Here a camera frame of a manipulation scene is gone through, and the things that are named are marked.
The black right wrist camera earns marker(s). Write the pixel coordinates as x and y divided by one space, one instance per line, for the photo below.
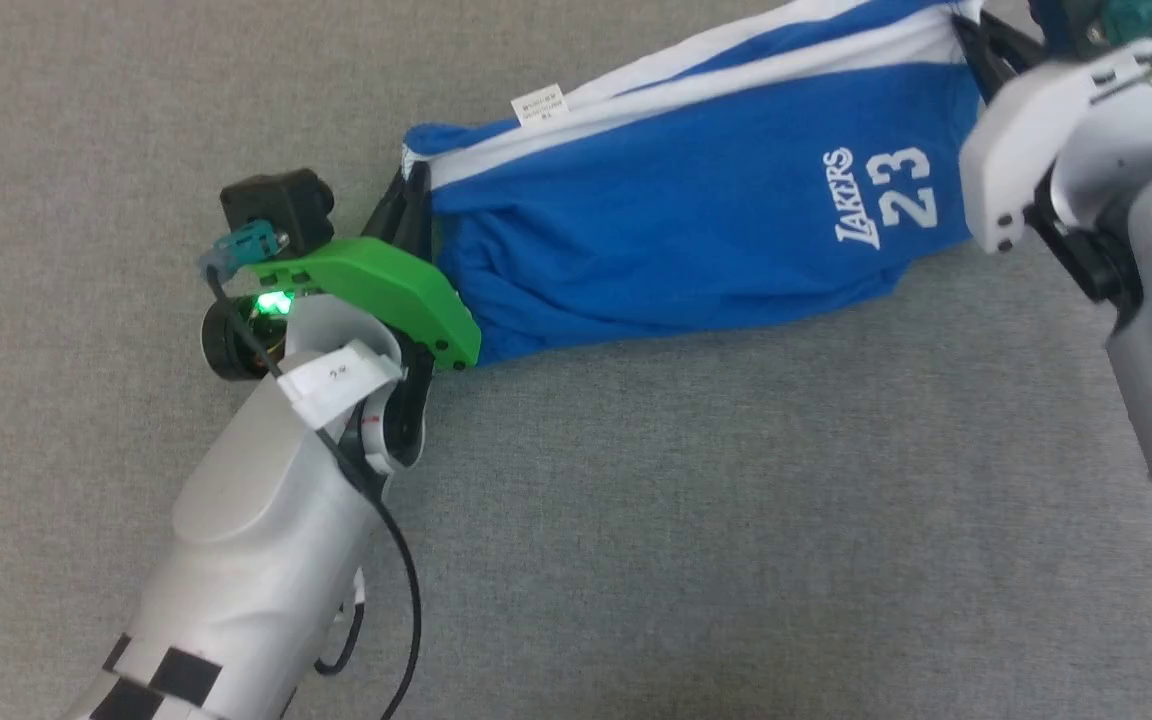
1106 18

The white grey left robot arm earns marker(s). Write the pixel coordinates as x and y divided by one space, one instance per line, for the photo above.
256 540

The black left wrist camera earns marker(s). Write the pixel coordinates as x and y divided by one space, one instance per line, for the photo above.
281 205

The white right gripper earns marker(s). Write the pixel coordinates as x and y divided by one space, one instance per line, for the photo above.
1026 130

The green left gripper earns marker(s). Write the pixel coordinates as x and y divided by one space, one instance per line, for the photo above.
391 285

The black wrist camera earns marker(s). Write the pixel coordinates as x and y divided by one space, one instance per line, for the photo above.
281 205
1106 18

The blue white basketball shorts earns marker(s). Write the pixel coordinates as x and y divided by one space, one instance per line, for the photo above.
696 200

